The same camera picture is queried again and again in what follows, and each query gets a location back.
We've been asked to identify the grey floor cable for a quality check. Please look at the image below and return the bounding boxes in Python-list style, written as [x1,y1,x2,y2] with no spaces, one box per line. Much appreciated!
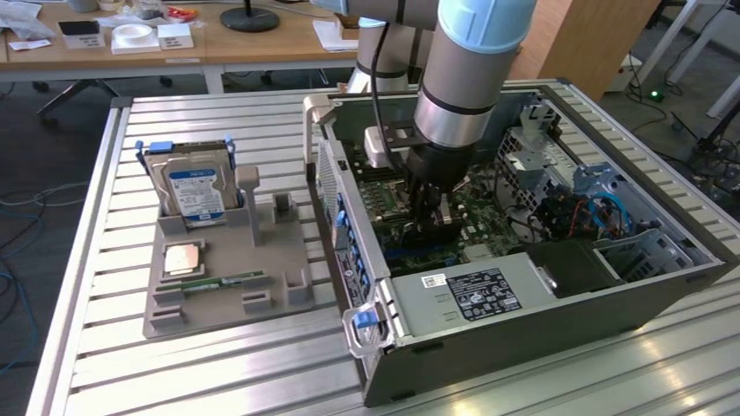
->
[0,181,87,209]

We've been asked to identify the CPU socket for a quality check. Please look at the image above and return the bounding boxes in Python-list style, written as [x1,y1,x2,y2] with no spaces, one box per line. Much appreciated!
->
[385,177,410,210]

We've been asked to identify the small cardboard box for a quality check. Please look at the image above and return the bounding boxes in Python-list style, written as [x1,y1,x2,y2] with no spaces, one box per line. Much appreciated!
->
[334,13,362,40]

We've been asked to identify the white box with red button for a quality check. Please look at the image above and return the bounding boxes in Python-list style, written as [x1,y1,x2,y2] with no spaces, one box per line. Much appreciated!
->
[614,54,643,94]

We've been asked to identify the hard disk in blue carrier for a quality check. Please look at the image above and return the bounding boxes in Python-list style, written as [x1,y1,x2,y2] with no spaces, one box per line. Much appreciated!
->
[131,133,239,224]

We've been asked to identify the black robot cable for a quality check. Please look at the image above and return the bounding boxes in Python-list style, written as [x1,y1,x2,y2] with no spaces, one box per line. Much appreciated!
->
[369,19,405,170]

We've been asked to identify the grey power supply unit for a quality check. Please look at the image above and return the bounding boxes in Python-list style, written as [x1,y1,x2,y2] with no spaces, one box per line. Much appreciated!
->
[379,253,565,340]

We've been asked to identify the graphics card with black fan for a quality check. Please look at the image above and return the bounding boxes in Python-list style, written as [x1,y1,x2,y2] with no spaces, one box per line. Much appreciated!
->
[397,218,463,251]

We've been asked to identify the open grey PC case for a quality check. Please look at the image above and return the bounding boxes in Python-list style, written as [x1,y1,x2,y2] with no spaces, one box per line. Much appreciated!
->
[302,84,726,409]

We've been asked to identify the black chair base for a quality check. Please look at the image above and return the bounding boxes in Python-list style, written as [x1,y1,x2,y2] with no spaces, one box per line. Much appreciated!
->
[33,75,174,127]

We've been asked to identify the white table frame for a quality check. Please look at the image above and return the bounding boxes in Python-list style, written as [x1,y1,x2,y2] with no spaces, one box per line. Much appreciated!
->
[634,0,740,118]

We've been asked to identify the blue floor cable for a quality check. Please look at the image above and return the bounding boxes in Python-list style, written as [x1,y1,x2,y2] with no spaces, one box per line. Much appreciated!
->
[0,207,45,369]

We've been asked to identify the black round lamp base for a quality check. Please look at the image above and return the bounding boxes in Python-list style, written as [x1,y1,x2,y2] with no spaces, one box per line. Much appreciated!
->
[218,0,282,32]

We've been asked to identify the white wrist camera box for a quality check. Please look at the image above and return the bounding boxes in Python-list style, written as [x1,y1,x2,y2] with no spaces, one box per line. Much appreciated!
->
[361,125,405,169]

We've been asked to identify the black tripod stand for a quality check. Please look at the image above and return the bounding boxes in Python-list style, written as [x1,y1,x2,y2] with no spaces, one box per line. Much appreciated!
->
[686,81,740,174]

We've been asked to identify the white labelled box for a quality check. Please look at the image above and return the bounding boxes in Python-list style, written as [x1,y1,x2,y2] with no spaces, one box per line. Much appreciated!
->
[154,23,195,51]

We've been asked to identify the white paper stack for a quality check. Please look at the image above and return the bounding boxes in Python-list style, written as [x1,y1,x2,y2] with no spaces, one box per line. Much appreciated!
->
[310,19,361,53]

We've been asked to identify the white square base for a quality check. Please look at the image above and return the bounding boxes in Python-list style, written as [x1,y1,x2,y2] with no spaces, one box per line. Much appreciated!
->
[109,34,162,56]

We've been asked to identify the wooden desk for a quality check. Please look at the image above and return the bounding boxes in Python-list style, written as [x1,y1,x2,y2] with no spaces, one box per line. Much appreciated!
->
[0,0,525,83]

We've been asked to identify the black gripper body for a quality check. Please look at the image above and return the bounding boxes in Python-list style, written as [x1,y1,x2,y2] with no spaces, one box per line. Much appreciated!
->
[403,145,474,191]

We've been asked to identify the crumpled clear plastic bag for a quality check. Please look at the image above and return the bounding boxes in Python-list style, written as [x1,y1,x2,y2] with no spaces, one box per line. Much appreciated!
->
[0,0,55,40]

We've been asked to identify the red wire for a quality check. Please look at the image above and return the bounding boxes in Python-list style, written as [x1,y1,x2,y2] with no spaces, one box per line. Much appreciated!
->
[562,197,582,239]

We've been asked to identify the wooden cabinet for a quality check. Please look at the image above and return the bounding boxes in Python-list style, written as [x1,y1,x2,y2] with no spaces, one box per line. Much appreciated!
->
[507,0,663,99]

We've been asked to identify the grey plastic parts rack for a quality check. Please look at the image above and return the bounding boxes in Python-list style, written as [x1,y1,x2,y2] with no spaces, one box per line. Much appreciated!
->
[141,166,317,341]

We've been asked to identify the copper-toned CPU chip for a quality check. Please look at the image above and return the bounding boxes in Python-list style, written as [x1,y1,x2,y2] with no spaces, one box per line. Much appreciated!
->
[162,244,203,276]

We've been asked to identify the silver drive cage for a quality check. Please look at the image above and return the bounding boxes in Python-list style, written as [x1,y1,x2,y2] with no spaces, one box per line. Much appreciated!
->
[497,93,582,207]

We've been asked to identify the silver disk bay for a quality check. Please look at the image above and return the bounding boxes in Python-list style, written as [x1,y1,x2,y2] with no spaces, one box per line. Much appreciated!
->
[593,228,695,283]

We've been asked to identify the blue wire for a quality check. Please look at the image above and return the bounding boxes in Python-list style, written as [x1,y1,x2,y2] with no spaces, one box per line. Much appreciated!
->
[587,190,631,238]

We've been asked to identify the green motherboard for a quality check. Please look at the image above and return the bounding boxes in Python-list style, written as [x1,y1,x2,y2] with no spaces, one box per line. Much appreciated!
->
[339,146,530,278]

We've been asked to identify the white box with black top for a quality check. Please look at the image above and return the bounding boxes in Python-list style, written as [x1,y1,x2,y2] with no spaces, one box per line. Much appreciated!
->
[55,19,106,49]

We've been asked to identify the blue case release latch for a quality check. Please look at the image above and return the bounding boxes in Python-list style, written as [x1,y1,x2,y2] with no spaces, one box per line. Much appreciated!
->
[350,311,378,344]

